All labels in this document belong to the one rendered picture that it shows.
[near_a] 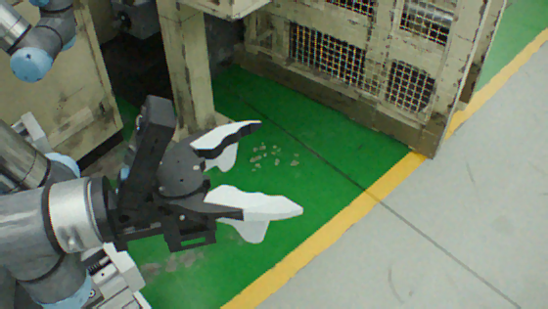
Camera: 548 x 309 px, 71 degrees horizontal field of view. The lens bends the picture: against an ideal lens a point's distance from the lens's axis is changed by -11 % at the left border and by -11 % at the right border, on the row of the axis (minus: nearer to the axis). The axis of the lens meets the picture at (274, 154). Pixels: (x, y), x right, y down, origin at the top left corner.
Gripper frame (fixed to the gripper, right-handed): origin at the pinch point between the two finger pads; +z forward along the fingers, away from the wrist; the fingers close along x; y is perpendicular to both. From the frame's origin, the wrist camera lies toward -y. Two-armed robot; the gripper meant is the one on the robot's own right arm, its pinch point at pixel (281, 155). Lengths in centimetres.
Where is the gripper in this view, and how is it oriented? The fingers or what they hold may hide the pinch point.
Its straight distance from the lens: 45.9
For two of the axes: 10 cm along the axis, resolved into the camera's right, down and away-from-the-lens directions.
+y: 0.4, 7.8, 6.3
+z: 9.6, -2.1, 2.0
